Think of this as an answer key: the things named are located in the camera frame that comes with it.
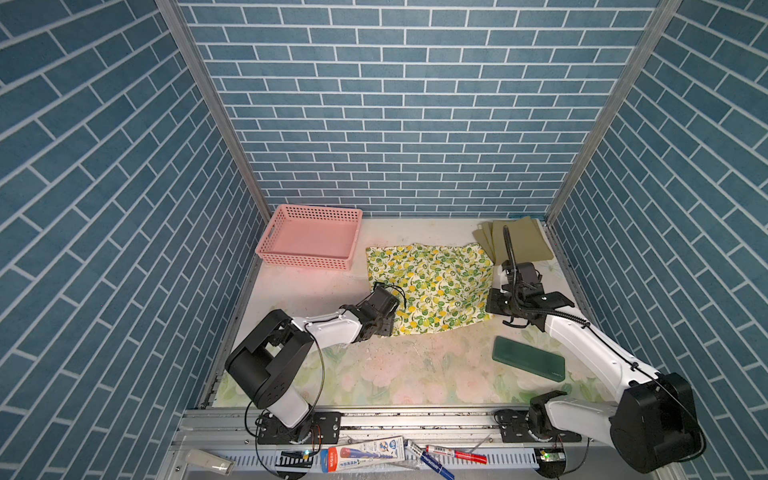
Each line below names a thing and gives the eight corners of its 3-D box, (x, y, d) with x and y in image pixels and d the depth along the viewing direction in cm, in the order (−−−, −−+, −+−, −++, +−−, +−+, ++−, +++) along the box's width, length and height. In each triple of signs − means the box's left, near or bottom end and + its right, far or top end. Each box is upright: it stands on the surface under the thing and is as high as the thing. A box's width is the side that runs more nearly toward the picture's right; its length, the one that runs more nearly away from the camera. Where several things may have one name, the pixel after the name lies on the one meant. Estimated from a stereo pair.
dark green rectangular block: (490, 359, 87) (493, 356, 86) (494, 337, 92) (496, 334, 90) (562, 382, 83) (565, 380, 82) (561, 359, 88) (565, 356, 86)
